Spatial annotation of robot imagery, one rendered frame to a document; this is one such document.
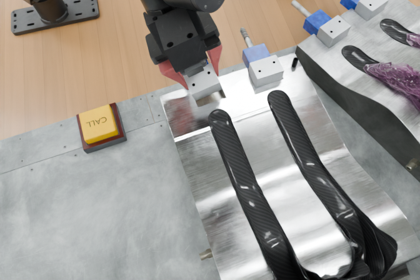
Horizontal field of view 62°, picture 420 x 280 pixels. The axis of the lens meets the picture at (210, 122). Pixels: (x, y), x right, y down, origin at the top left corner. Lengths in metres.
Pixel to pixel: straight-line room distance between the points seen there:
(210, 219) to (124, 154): 0.24
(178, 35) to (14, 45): 0.56
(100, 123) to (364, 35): 0.54
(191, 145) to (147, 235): 0.18
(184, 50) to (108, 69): 0.40
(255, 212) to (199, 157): 0.12
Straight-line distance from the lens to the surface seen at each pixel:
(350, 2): 0.81
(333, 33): 0.72
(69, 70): 0.81
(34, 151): 0.75
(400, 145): 0.69
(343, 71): 0.71
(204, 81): 0.56
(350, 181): 0.57
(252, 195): 0.55
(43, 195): 0.71
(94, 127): 0.68
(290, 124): 0.60
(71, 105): 0.77
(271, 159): 0.57
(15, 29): 0.93
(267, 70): 0.60
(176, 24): 0.44
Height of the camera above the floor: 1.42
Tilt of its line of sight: 65 degrees down
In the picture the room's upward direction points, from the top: 4 degrees counter-clockwise
